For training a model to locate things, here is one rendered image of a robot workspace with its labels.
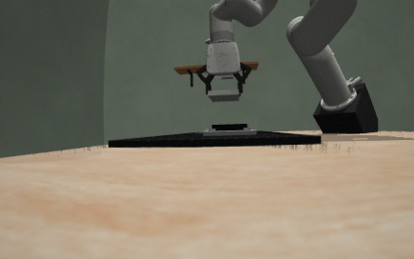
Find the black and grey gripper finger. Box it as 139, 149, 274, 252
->
196, 64, 215, 94
233, 62, 251, 96

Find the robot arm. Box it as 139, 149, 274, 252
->
206, 0, 363, 111

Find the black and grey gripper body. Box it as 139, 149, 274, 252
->
207, 39, 241, 78

